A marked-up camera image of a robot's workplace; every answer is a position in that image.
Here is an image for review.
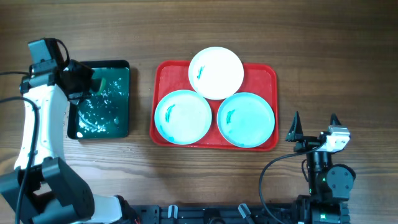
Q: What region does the black mounting rail base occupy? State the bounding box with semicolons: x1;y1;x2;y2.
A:
133;203;351;224

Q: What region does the white plate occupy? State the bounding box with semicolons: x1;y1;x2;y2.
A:
188;47;244;100

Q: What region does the green yellow scrub sponge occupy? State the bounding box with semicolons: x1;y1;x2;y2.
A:
90;78;106;95

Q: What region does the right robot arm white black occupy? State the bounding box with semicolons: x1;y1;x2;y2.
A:
285;113;356;224

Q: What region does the red serving tray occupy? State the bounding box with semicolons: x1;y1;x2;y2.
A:
149;60;279;152

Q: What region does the black water tray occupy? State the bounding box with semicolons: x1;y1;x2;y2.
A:
67;60;130;140

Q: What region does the light blue plate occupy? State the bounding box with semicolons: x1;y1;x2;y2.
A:
216;92;276;148
154;90;212;145

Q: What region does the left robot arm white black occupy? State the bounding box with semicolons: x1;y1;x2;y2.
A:
1;60;139;223

